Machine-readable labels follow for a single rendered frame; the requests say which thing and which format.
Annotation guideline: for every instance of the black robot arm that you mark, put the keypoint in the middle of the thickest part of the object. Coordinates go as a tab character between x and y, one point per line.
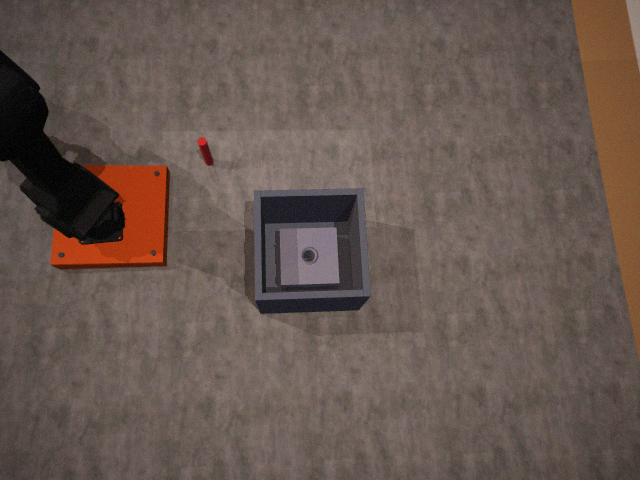
68	197

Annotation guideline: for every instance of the red peg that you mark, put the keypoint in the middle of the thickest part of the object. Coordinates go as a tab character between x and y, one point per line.
207	157

